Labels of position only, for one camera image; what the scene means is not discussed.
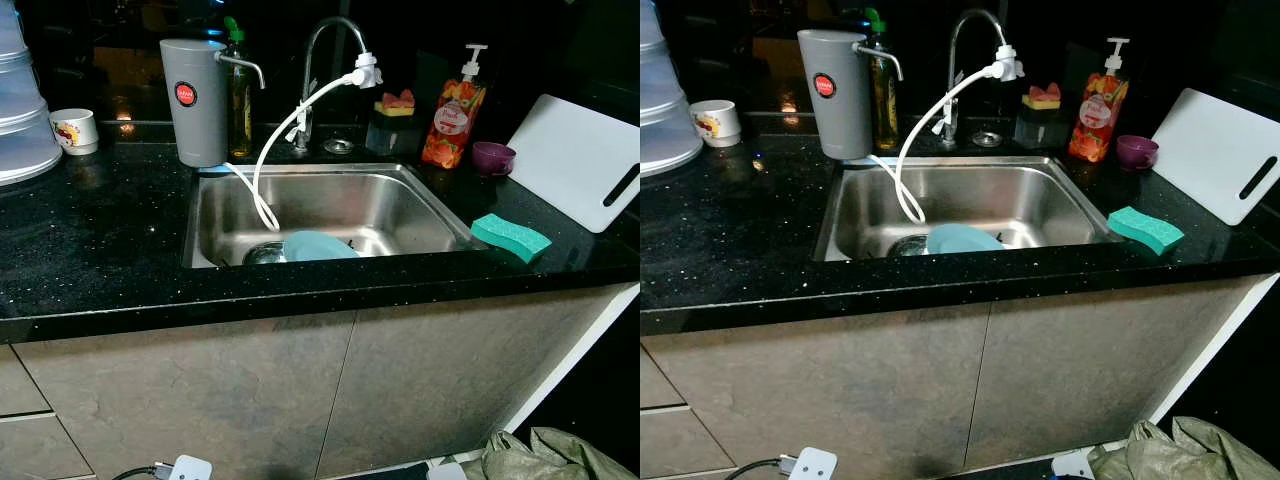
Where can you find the white plastic cutting board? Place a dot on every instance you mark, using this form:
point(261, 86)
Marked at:
point(1210, 150)
point(570, 160)

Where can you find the stacked translucent food containers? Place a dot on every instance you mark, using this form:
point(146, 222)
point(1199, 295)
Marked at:
point(22, 120)
point(662, 115)

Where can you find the green wavy sponge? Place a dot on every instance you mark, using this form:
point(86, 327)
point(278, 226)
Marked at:
point(1145, 231)
point(510, 238)

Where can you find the white printed mug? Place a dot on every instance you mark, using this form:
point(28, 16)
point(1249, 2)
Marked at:
point(716, 125)
point(75, 132)

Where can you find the grey stone drawer front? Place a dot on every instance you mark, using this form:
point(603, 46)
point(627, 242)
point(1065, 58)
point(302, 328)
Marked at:
point(660, 378)
point(675, 445)
point(18, 380)
point(35, 450)

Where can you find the small purple bowl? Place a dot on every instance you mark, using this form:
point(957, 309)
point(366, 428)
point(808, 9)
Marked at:
point(493, 158)
point(1137, 152)

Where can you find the orange dish soap pump bottle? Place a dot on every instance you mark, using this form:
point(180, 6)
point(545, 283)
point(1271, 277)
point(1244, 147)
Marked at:
point(1096, 120)
point(450, 125)

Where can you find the grey stone cabinet door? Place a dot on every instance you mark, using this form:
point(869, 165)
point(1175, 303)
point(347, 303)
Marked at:
point(830, 390)
point(200, 400)
point(450, 370)
point(1090, 360)

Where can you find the grey water filter canister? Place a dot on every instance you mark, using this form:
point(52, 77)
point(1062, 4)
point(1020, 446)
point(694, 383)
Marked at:
point(195, 120)
point(835, 110)

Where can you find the olive green bag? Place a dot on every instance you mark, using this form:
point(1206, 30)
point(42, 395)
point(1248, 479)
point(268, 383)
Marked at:
point(550, 460)
point(1180, 455)

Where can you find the stainless steel sink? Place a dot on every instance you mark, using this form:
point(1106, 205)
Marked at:
point(380, 205)
point(1020, 200)

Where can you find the steel sink drain strainer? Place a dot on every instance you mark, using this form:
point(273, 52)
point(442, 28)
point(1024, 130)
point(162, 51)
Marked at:
point(906, 247)
point(262, 255)

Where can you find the clear sponge holder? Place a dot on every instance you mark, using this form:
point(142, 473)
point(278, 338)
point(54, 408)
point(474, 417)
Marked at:
point(388, 135)
point(1036, 130)

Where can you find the green capped oil bottle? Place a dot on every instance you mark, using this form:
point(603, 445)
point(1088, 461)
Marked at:
point(240, 115)
point(884, 105)

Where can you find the red and yellow sponge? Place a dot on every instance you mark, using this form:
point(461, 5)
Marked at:
point(395, 103)
point(1042, 97)

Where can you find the round chrome hole cover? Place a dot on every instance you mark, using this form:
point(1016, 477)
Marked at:
point(338, 146)
point(986, 139)

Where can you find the white faucet diverter adapter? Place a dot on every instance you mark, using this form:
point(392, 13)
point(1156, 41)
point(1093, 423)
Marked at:
point(366, 70)
point(1006, 64)

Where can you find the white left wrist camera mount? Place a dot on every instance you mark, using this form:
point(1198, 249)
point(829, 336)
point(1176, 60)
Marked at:
point(812, 464)
point(190, 468)

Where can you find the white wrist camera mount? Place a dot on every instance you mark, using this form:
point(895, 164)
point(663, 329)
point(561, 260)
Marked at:
point(1072, 466)
point(446, 471)
point(190, 468)
point(812, 464)

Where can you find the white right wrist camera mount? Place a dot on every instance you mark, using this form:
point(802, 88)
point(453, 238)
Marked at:
point(446, 471)
point(1072, 466)

